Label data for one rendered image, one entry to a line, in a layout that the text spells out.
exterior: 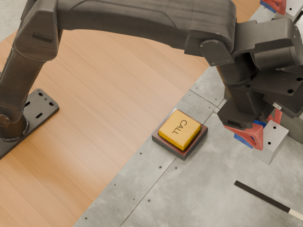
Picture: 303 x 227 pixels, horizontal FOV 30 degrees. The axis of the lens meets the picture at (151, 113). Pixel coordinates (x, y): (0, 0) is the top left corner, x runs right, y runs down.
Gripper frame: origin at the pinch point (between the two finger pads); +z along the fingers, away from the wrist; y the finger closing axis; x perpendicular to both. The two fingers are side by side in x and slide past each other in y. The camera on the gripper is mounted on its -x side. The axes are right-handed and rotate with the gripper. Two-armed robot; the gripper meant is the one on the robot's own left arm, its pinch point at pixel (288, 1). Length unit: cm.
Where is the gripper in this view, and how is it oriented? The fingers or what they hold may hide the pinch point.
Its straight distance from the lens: 115.8
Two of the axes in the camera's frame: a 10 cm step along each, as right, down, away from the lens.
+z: 4.3, 5.1, 7.5
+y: 6.0, -7.8, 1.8
